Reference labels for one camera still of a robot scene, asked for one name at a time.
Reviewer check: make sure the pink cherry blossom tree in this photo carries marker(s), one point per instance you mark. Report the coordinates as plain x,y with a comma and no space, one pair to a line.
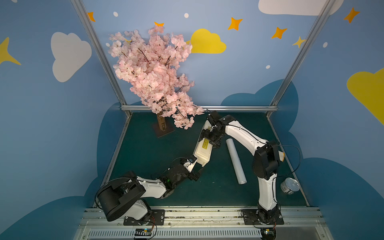
151,67

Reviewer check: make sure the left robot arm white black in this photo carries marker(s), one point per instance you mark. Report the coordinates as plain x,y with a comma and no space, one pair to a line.
125,196

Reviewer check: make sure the small green circuit board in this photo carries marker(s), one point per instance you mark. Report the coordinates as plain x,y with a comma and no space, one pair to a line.
142,234

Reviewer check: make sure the yellow white work glove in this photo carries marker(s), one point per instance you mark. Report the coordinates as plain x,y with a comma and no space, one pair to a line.
281,156

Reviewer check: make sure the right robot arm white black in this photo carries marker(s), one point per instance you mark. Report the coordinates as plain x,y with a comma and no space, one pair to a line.
266,158

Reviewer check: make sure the aluminium front rail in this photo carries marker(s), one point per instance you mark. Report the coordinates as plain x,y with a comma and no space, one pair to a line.
209,223

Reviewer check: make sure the white plastic wrap roll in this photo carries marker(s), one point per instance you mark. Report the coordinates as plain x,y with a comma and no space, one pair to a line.
240,175

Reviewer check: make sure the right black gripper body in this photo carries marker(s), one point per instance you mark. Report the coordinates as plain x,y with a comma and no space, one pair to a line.
214,135

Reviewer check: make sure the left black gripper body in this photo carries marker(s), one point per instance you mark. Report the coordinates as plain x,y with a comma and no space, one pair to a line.
190,170

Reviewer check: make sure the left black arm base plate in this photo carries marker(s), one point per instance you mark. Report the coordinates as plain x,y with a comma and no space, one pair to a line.
155,217

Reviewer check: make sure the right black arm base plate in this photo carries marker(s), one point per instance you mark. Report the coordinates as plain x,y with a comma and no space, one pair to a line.
252,217

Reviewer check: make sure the cream plastic wrap dispenser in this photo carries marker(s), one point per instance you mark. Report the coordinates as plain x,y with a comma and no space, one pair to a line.
203,149

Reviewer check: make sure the silver tin can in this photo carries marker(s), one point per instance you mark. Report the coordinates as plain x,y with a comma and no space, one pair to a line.
290,186

